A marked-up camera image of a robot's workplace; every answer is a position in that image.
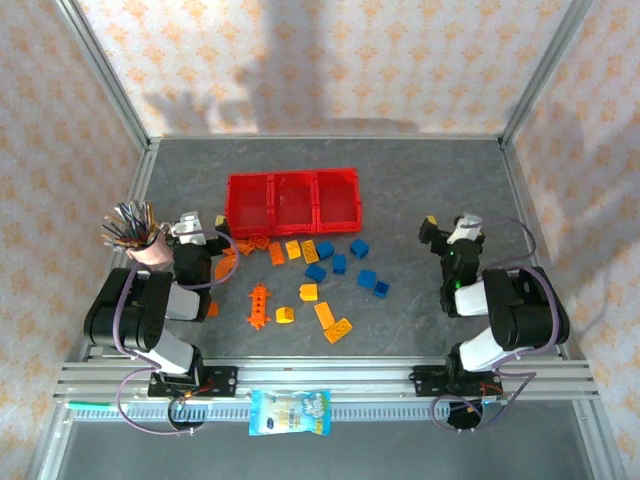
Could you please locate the orange lego arch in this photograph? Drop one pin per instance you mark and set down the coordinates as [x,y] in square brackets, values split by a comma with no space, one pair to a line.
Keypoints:
[223,269]

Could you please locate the small orange lego piece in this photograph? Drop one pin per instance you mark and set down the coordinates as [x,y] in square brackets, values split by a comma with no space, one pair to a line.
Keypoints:
[213,309]

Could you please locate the long orange pinned lego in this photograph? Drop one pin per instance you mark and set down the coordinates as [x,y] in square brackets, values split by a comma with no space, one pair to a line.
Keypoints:
[260,305]

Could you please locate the blue lego brick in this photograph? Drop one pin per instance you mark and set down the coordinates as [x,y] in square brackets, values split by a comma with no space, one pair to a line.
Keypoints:
[359,248]
[325,249]
[367,278]
[315,273]
[339,263]
[382,289]

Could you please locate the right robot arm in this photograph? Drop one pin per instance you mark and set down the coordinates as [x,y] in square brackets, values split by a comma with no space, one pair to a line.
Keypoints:
[525,310]

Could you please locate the pink cup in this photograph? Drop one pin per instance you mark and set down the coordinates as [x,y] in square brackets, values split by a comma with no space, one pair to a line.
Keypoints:
[152,254]

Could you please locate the orange lego brick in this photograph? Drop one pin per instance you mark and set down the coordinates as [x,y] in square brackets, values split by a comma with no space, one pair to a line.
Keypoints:
[338,330]
[324,315]
[276,253]

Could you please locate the yellow lego brick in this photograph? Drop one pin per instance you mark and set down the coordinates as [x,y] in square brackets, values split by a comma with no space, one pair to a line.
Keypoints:
[293,249]
[308,292]
[285,314]
[309,251]

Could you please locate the bunch of assorted pens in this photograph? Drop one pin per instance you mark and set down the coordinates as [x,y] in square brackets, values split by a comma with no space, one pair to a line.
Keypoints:
[131,225]

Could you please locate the green plastic stick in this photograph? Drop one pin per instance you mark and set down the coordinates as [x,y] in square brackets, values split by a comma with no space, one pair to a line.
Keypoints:
[92,404]

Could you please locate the blue snack bag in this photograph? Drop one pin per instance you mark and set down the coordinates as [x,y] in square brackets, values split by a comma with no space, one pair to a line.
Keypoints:
[290,412]

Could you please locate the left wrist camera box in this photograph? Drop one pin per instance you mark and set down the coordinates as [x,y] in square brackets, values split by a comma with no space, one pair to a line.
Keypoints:
[187,227]

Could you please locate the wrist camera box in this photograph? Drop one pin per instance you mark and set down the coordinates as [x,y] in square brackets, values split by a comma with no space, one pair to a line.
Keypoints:
[187,227]
[467,225]

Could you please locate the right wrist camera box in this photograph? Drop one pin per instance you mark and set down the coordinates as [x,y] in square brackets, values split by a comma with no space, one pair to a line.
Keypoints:
[467,225]

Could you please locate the aluminium frame rail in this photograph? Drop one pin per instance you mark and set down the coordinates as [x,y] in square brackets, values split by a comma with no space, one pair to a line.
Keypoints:
[517,190]
[144,172]

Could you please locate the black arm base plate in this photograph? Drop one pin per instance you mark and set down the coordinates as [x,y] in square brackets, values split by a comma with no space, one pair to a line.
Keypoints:
[425,380]
[223,380]

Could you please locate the wide aluminium mounting rail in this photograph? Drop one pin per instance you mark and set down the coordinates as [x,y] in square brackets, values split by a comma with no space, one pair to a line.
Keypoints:
[325,376]

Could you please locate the aluminium frame post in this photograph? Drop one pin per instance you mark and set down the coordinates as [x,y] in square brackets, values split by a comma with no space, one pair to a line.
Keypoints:
[545,65]
[107,80]
[50,450]
[597,440]

